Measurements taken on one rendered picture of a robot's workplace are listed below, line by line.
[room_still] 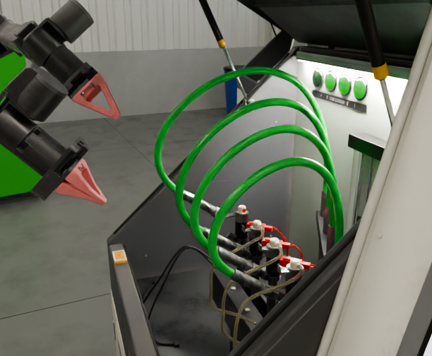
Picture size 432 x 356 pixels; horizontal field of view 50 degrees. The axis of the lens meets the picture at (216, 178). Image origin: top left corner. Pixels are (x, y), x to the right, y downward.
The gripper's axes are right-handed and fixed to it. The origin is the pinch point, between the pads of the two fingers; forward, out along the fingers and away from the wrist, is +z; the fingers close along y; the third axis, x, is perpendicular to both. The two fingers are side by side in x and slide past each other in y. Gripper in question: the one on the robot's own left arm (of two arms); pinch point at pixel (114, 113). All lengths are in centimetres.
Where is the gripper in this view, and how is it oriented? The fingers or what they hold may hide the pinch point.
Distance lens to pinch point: 90.2
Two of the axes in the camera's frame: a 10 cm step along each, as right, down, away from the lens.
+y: -1.3, -0.8, 9.9
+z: 7.1, 6.9, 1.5
